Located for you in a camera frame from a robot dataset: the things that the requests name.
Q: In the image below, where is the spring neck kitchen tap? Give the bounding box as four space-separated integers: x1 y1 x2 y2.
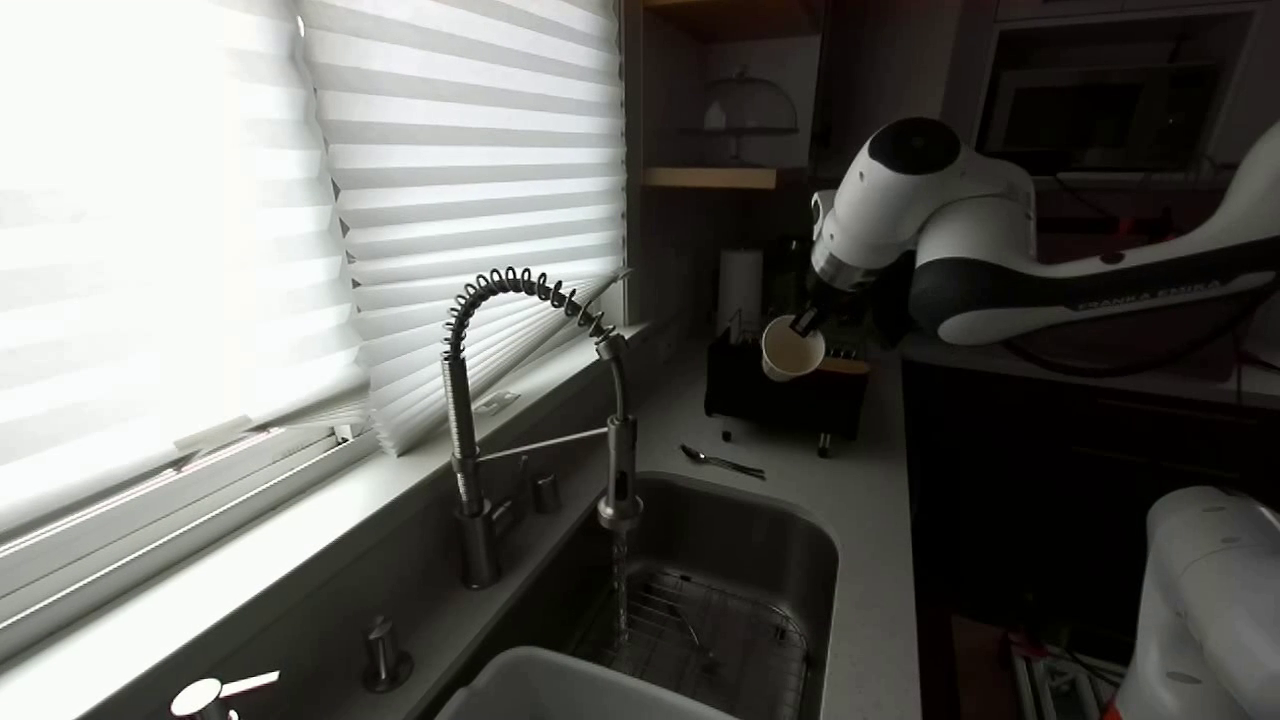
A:
441 266 646 591

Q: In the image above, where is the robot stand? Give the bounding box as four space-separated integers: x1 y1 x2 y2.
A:
1003 625 1136 720

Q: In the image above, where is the paper towel roll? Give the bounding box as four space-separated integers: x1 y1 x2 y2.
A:
717 248 765 337

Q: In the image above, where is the wire sink rack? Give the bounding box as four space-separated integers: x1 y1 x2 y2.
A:
585 564 811 720

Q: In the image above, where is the white pleated window blind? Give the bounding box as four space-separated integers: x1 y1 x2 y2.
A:
0 0 373 536
294 0 633 458

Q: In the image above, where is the steel sink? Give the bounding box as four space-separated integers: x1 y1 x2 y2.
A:
545 471 841 720

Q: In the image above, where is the small chrome tap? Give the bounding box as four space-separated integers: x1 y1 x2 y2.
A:
169 669 282 720

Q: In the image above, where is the white paper cup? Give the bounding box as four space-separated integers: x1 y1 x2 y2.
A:
760 315 828 384

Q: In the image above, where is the metal spoon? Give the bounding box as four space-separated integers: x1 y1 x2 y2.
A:
680 444 767 481

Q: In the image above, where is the wooden shelf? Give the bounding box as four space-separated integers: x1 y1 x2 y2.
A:
642 166 779 191

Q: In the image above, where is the white plastic basin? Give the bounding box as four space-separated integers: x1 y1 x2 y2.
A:
434 645 743 720

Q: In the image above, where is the microwave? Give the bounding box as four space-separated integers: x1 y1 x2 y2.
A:
975 8 1256 179

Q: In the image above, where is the glass cake dome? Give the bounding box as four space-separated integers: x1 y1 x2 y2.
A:
683 68 801 167

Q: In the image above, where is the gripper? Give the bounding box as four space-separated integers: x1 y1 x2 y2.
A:
789 280 867 338

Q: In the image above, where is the black dish rack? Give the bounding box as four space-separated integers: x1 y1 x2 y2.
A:
704 322 872 459

